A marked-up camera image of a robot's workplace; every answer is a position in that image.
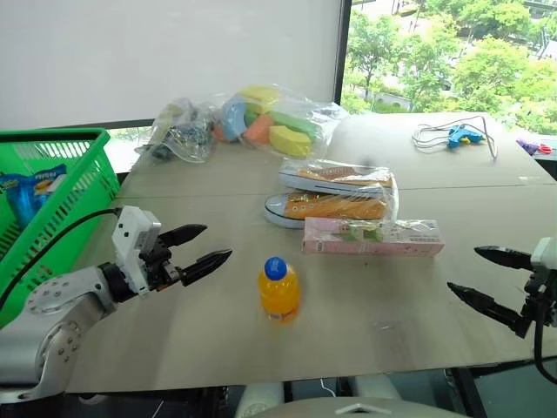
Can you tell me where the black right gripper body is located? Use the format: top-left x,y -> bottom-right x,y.
520,270 -> 557,328

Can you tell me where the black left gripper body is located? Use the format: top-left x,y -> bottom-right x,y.
138,233 -> 183,293

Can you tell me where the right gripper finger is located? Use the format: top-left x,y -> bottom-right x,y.
446,281 -> 535,340
473,245 -> 534,273

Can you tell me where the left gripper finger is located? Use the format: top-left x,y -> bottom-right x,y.
178,248 -> 234,287
158,224 -> 209,251

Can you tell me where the green plastic shopping basket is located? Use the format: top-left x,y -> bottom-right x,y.
0,127 -> 123,328

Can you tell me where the orange juice bottle blue cap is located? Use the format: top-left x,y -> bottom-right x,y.
257,256 -> 302,325

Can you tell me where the dark table leg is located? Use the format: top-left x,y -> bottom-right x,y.
442,367 -> 485,418

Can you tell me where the clear bag of dark parts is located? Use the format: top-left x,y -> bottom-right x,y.
134,97 -> 218,165

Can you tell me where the orange canvas sneaker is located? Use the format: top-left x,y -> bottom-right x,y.
278,162 -> 395,198
262,191 -> 389,230

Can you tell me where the long pink carton box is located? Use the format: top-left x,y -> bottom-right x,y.
301,216 -> 446,259

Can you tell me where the clear plastic sneaker bag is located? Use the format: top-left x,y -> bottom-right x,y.
277,157 -> 401,228

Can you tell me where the clear bag of foam blocks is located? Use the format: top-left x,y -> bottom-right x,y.
212,83 -> 350,159

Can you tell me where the blue snack bag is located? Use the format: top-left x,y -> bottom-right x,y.
0,163 -> 68,231

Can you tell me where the grey rounded robot body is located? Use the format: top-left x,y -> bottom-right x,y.
234,373 -> 472,418

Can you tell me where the white roller blind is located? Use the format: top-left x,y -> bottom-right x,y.
0,0 -> 343,132

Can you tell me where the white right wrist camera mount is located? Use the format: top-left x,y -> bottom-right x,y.
530,236 -> 557,280

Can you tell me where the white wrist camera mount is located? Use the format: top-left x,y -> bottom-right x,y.
111,205 -> 163,295
530,236 -> 557,280

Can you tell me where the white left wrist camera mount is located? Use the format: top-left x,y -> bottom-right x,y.
111,205 -> 163,295

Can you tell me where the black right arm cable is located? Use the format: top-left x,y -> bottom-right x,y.
534,320 -> 557,388

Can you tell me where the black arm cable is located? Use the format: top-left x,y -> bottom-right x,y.
534,320 -> 557,388
0,208 -> 123,311

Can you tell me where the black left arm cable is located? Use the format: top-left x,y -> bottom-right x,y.
0,208 -> 123,311

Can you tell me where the blue glue gun with cable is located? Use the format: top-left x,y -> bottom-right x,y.
411,114 -> 500,160

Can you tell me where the dark window frame post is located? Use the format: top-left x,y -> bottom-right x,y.
332,0 -> 353,108

